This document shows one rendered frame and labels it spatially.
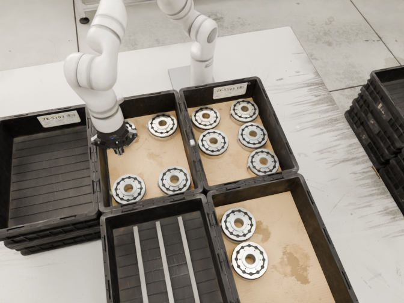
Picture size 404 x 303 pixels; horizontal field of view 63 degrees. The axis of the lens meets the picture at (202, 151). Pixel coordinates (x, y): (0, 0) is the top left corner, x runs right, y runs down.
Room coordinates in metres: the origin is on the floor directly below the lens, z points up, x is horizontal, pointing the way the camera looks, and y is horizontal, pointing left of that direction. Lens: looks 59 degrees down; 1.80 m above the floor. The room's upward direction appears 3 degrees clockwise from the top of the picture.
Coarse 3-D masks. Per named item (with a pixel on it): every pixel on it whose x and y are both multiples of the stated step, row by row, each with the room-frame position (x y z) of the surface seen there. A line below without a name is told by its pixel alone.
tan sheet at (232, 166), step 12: (192, 108) 0.76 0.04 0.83; (216, 108) 0.77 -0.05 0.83; (228, 108) 0.77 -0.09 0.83; (228, 120) 0.72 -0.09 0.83; (228, 132) 0.66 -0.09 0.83; (228, 144) 0.61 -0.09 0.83; (228, 156) 0.56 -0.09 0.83; (240, 156) 0.57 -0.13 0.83; (204, 168) 0.51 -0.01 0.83; (216, 168) 0.52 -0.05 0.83; (228, 168) 0.52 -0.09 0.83; (240, 168) 0.52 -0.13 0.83; (216, 180) 0.47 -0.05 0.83; (228, 180) 0.47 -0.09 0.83
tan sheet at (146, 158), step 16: (144, 128) 0.66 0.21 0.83; (144, 144) 0.59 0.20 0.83; (160, 144) 0.60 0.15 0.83; (176, 144) 0.60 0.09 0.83; (112, 160) 0.52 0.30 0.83; (128, 160) 0.53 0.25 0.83; (144, 160) 0.53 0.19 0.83; (160, 160) 0.54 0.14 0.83; (176, 160) 0.54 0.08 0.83; (112, 176) 0.46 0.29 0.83; (144, 176) 0.47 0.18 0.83; (160, 192) 0.42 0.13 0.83
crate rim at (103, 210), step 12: (132, 96) 0.72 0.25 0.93; (144, 96) 0.72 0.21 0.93; (180, 108) 0.68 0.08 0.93; (96, 156) 0.48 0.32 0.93; (192, 156) 0.50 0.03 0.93; (96, 168) 0.44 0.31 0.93; (96, 180) 0.40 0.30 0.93; (180, 192) 0.38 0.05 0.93; (192, 192) 0.38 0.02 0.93; (120, 204) 0.33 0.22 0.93; (132, 204) 0.33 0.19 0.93
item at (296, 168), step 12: (204, 84) 0.79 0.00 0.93; (216, 84) 0.80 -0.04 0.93; (228, 84) 0.81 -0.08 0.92; (180, 96) 0.73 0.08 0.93; (264, 96) 0.76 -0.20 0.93; (276, 120) 0.67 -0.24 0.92; (192, 132) 0.59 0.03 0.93; (288, 144) 0.56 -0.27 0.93; (204, 180) 0.42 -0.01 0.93; (240, 180) 0.43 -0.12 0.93; (252, 180) 0.43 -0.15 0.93
